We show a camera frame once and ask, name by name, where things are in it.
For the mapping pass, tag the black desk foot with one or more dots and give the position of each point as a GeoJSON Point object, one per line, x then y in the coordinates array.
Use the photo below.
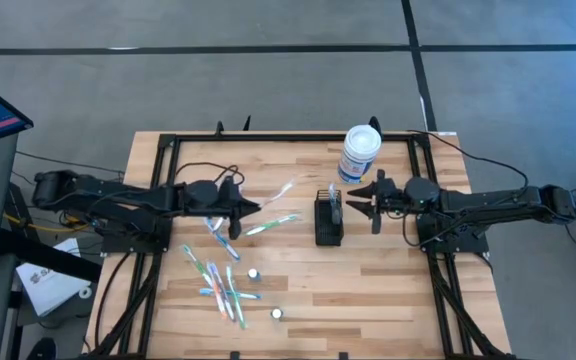
{"type": "Point", "coordinates": [43, 255]}

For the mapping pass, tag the white printed booklet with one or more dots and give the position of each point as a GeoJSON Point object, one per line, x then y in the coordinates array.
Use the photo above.
{"type": "Point", "coordinates": [48, 285]}

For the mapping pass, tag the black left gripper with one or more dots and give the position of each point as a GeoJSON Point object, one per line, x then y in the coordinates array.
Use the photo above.
{"type": "Point", "coordinates": [234, 210]}

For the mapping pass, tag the black fin bracket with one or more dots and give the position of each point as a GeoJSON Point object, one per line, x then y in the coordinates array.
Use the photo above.
{"type": "Point", "coordinates": [219, 128]}
{"type": "Point", "coordinates": [247, 124]}

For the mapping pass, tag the blue white packaged toothbrush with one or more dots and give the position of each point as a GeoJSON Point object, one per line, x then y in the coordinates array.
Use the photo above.
{"type": "Point", "coordinates": [228, 246]}

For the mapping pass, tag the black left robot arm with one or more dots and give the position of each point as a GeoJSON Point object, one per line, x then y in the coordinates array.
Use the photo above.
{"type": "Point", "coordinates": [118, 192]}

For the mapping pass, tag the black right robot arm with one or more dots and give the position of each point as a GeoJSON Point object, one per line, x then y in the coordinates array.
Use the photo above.
{"type": "Point", "coordinates": [493, 200]}

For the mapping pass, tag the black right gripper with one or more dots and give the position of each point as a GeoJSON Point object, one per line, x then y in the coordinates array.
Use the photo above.
{"type": "Point", "coordinates": [388, 197]}

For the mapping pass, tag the purple orange packaged toothbrush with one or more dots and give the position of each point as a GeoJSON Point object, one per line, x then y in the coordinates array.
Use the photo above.
{"type": "Point", "coordinates": [219, 287]}

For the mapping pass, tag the white blue wipes canister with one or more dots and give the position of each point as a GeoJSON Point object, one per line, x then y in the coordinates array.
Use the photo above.
{"type": "Point", "coordinates": [363, 145]}

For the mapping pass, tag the small white tape roll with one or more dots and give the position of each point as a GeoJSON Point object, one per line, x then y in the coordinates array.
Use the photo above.
{"type": "Point", "coordinates": [81, 293]}

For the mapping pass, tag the black edge bracket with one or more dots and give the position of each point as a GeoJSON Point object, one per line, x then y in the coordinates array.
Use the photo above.
{"type": "Point", "coordinates": [234, 356]}
{"type": "Point", "coordinates": [343, 356]}

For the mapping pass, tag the black table clamp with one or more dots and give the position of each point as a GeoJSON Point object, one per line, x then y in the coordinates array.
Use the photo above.
{"type": "Point", "coordinates": [375, 121]}

